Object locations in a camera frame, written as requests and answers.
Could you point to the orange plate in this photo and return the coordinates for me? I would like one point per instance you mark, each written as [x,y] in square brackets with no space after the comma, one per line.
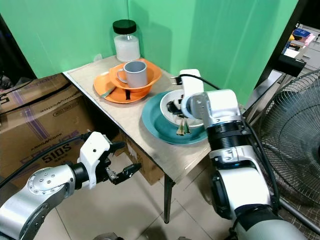
[110,96]

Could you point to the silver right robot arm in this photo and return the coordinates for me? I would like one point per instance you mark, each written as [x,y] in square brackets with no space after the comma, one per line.
[235,150]

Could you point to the black table leg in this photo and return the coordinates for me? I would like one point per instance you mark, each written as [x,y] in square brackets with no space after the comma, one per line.
[168,200]

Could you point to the grey mug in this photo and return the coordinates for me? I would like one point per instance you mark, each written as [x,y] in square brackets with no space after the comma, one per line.
[137,75]

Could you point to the glass jar with black lid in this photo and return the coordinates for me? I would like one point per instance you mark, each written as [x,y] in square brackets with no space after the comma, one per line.
[126,47]

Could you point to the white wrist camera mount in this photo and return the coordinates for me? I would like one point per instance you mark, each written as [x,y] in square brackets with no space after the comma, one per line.
[95,152]
[192,82]

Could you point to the orange bowl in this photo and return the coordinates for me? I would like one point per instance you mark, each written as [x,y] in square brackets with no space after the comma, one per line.
[154,75]

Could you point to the white bowl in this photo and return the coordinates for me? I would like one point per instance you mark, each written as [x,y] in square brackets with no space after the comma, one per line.
[167,117]

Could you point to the olive green robot torso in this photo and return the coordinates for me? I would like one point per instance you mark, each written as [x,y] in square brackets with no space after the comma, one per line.
[265,227]

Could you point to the black storage shelf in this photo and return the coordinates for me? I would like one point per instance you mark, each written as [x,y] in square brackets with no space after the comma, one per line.
[300,40]

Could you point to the large printed cardboard box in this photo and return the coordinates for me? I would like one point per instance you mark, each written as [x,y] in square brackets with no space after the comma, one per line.
[40,130]

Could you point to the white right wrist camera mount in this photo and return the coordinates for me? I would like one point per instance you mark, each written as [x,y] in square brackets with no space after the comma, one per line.
[192,82]

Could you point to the green backdrop screen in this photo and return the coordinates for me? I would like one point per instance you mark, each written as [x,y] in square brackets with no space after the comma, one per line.
[205,35]

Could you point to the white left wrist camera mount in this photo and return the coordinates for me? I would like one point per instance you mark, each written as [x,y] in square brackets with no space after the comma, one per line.
[95,152]

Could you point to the small cardboard box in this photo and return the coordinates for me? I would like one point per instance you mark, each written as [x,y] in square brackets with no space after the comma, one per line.
[147,170]

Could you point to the black utensil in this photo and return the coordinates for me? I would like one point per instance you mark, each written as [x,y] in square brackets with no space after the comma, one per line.
[129,95]

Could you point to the teal plate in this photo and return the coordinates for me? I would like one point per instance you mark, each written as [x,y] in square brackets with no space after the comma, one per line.
[152,120]

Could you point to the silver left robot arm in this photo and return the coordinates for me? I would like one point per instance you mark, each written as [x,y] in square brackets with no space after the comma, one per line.
[40,197]

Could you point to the beige top table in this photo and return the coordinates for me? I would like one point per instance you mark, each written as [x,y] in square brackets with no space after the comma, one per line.
[130,135]

